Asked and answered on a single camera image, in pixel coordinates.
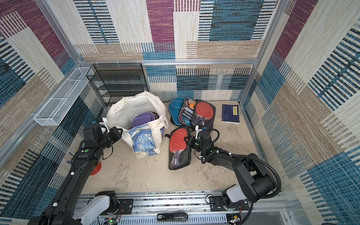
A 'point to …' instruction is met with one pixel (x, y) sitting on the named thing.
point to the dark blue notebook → (230, 113)
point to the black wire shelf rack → (114, 81)
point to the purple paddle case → (142, 118)
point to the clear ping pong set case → (187, 112)
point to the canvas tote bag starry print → (144, 141)
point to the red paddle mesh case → (204, 115)
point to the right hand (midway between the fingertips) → (186, 140)
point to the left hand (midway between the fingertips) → (123, 128)
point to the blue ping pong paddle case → (175, 105)
